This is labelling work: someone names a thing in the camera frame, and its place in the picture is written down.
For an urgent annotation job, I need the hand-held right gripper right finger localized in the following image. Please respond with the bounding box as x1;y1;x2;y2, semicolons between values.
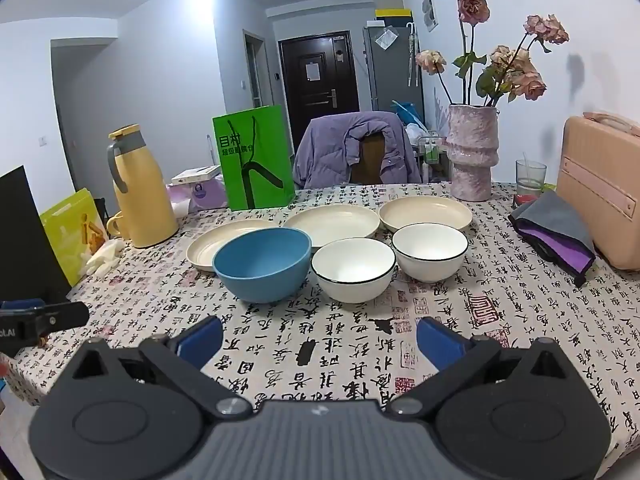
385;316;573;420

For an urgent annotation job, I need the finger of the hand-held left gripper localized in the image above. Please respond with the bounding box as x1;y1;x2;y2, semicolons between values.
35;302;91;333

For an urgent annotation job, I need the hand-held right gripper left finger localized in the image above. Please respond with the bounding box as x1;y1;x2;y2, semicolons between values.
65;316;253;420

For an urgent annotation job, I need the white bowl with black rim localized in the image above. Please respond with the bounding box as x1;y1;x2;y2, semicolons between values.
391;223;469;283

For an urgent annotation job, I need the cream plate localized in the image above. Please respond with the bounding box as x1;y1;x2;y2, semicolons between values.
283;205;381;250
378;196;473;235
311;238;398;304
186;219;273;273

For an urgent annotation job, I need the blue bowl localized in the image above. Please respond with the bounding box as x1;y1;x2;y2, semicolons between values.
212;227;312;304

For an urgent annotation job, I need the white rubber glove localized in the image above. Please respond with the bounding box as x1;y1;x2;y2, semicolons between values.
80;238;126;276

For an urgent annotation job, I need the yellow-green snack bag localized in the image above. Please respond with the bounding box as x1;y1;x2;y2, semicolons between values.
39;188;108;288

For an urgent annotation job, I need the printed calligraphy tablecloth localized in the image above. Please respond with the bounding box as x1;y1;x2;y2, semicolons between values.
10;182;640;480

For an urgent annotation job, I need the black paper bag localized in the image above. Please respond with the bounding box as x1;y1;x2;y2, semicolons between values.
0;165;73;303

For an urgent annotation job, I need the yellow mug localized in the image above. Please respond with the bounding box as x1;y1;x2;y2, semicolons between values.
106;210;132;241

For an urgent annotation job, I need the yellow thermos jug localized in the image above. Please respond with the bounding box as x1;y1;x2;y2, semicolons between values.
108;125;180;249

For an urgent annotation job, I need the purple tissue pack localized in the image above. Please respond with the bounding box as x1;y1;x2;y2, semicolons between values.
167;176;228;213

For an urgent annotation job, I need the white flat box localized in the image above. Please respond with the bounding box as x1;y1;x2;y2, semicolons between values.
171;165;222;185

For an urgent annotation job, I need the grey and purple cloth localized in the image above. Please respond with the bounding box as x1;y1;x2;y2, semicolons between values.
507;190;597;288

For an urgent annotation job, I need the pink textured vase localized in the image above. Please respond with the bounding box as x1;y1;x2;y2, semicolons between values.
445;104;500;202

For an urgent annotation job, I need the clear drinking glass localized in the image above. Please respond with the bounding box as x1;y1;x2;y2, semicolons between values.
516;160;547;196

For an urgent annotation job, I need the green paper bag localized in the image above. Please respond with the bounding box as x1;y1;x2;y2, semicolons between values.
212;105;296;212

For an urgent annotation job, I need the wooden chair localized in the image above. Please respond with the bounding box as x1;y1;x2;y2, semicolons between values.
350;132;388;184

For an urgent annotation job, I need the purple puffer jacket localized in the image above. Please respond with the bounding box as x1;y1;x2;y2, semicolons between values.
292;111;422;190

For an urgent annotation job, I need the pink hard case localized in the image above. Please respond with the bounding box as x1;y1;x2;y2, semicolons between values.
556;111;640;273

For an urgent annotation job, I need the blue plastic bag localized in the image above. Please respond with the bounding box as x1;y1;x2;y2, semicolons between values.
391;101;426;126

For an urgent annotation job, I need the grey refrigerator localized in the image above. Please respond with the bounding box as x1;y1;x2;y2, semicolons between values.
362;22;418;113

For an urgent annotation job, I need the dark entrance door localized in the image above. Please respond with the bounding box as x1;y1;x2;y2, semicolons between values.
278;30;360;116

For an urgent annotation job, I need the grey interior door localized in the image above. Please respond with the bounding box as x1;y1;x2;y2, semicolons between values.
243;30;266;109

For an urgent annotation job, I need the white folded umbrella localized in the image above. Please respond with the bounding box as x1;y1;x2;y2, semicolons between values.
407;22;418;86

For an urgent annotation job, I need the dried pink rose bouquet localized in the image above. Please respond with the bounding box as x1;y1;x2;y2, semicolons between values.
416;0;571;108

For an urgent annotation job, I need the wire rack with bottles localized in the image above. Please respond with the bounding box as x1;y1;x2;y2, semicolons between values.
419;130;448;183

